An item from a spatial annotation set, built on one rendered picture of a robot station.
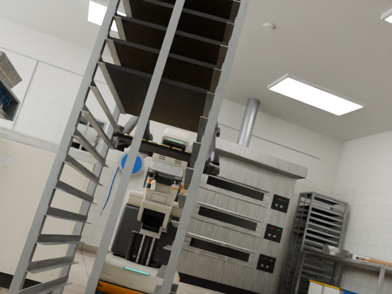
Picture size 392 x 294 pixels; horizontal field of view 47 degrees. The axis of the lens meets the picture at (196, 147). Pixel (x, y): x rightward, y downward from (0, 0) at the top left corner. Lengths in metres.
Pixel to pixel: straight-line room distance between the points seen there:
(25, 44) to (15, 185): 4.78
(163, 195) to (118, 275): 0.65
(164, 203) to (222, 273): 3.19
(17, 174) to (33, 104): 4.37
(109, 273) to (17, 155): 1.06
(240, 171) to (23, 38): 3.87
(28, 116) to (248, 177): 3.41
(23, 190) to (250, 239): 4.21
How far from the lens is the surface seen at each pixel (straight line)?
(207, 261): 6.33
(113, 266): 3.31
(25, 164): 2.90
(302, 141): 8.13
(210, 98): 1.60
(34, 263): 1.59
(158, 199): 3.36
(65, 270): 2.13
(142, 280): 3.30
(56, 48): 7.45
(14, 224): 2.89
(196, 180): 1.47
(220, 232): 6.35
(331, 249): 6.88
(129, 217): 3.63
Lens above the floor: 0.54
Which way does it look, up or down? 12 degrees up
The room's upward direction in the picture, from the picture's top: 16 degrees clockwise
